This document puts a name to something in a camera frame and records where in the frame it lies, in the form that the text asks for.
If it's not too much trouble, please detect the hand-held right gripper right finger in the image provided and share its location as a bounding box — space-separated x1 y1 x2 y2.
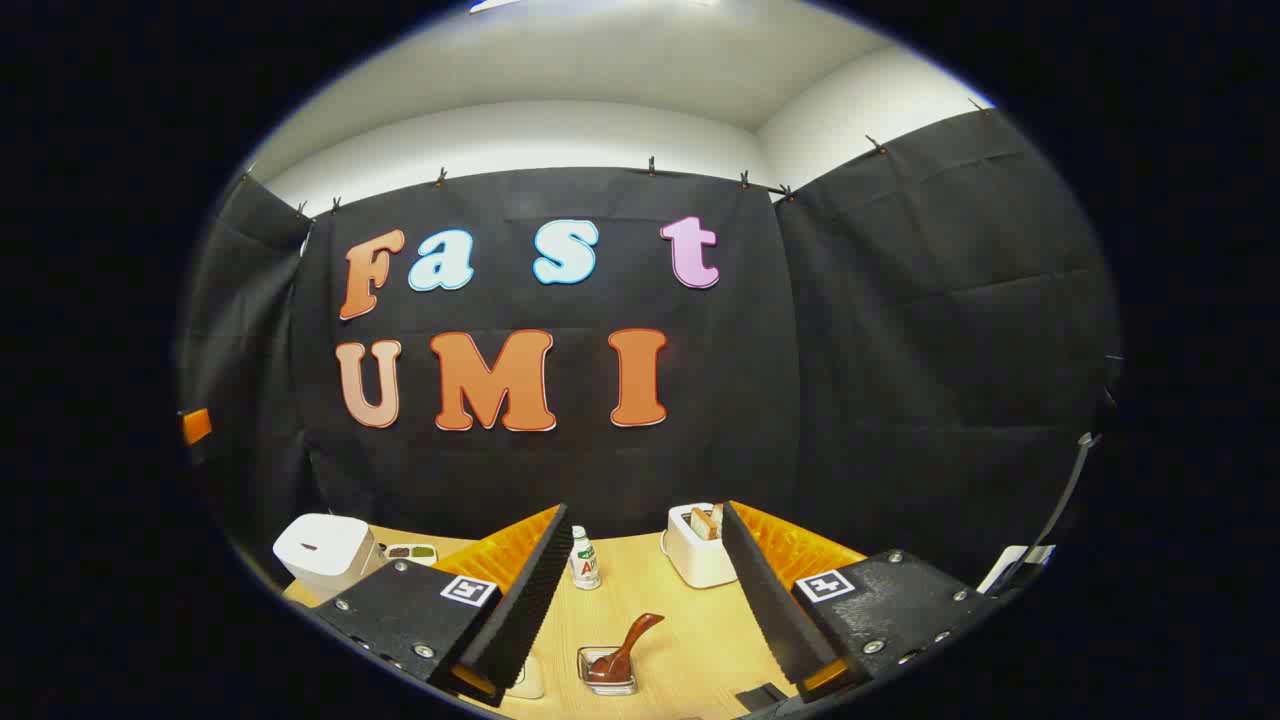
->
720 500 1001 706

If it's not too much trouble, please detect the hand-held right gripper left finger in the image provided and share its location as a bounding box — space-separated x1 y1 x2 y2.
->
310 503 576 706

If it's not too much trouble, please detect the brown wooden spoon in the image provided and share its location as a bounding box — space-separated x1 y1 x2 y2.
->
586 613 665 684

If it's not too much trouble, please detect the metal wire chopstick holder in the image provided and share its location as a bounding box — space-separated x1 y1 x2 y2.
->
577 645 639 696

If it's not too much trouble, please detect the white rice cooker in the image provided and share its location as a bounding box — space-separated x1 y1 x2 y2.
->
273 513 386 603

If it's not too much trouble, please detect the white drink bottle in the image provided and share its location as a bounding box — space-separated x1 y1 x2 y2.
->
568 526 602 591

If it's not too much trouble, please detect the white toaster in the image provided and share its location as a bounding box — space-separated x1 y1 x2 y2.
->
662 503 741 589

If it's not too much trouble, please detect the black backdrop cloth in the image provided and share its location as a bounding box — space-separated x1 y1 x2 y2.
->
180 108 1121 591

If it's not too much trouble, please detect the white paper sheet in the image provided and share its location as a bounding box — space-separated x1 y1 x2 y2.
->
978 545 1056 593

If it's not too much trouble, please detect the thin dark stand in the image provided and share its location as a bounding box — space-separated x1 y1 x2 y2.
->
1005 432 1101 596

